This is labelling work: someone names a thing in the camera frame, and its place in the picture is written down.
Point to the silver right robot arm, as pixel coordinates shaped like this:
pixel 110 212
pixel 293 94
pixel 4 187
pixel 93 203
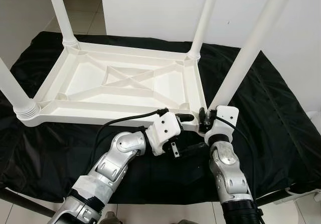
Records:
pixel 228 169

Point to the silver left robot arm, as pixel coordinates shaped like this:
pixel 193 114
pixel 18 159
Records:
pixel 120 153

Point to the grey robot left leg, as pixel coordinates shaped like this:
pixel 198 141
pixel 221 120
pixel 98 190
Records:
pixel 110 218

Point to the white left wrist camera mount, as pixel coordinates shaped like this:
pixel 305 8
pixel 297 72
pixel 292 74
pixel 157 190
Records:
pixel 165 128

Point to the white plastic children table top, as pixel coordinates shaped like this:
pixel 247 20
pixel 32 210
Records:
pixel 85 78

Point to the grey robot right leg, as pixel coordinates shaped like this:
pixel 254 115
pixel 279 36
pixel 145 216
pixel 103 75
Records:
pixel 186 222

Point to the grey robot leg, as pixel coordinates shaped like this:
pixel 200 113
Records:
pixel 186 222
pixel 110 218

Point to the black cloth table cover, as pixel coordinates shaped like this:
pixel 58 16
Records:
pixel 286 148

